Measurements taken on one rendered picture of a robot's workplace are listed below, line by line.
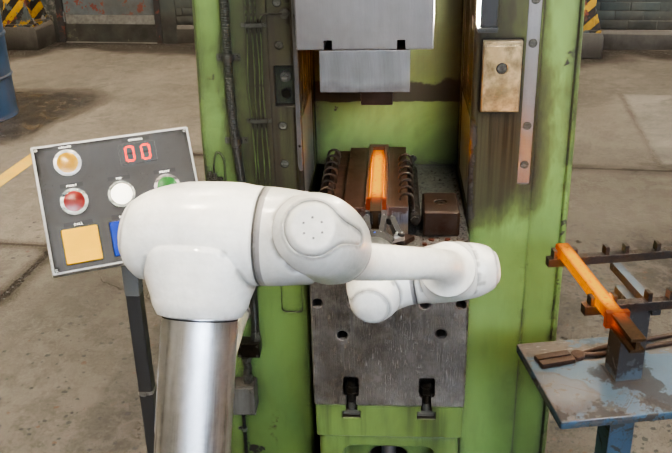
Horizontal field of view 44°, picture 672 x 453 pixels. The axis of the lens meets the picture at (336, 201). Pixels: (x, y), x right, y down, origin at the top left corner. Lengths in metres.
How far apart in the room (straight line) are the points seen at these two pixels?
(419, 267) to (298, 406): 1.14
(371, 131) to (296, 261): 1.43
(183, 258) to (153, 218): 0.07
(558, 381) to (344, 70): 0.84
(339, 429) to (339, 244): 1.27
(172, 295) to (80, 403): 2.09
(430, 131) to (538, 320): 0.60
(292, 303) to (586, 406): 0.82
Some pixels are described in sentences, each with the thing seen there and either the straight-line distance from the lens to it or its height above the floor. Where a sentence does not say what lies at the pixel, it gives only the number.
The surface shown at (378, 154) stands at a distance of 2.27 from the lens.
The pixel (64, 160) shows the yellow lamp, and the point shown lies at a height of 1.17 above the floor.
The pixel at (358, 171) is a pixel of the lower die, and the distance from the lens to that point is 2.20.
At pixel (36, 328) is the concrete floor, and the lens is 3.65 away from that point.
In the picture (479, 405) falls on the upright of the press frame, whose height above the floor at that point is 0.33.
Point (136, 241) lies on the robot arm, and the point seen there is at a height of 1.32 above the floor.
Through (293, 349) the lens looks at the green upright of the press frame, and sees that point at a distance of 2.36.
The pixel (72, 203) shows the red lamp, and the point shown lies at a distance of 1.88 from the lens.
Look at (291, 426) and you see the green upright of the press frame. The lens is 2.51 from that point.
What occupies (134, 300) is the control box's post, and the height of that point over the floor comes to 0.79.
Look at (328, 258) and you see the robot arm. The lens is 1.02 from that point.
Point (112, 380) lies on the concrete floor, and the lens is 3.23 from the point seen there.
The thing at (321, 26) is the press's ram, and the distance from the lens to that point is 1.86.
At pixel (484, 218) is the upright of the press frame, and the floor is 0.90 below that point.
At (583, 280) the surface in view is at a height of 0.94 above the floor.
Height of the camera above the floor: 1.79
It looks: 23 degrees down
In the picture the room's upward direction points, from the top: 1 degrees counter-clockwise
